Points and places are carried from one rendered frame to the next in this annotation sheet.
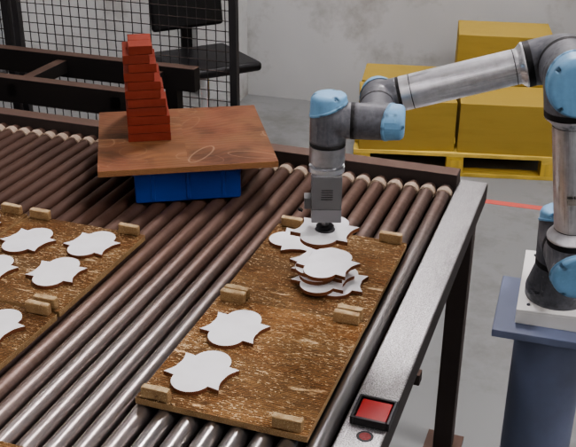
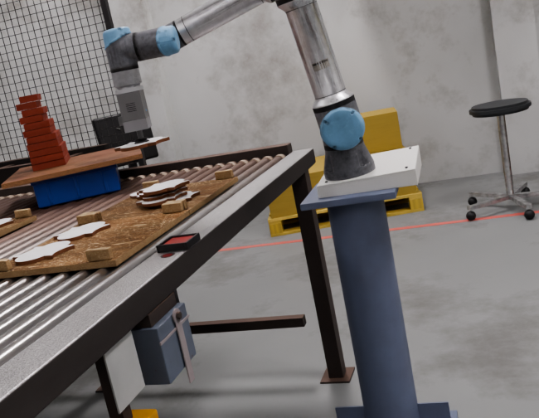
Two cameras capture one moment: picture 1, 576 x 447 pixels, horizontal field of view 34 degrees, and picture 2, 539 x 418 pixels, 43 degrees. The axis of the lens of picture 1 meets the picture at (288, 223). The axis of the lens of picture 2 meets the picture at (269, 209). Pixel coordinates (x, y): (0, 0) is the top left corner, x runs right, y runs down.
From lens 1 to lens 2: 0.82 m
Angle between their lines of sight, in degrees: 13
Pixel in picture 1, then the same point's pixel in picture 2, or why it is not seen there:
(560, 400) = (375, 258)
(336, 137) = (126, 58)
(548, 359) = (354, 223)
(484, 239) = not seen: hidden behind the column
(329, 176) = (128, 92)
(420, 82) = (189, 16)
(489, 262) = not seen: hidden behind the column
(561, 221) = (315, 88)
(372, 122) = (149, 39)
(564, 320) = (354, 184)
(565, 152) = (298, 28)
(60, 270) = not seen: outside the picture
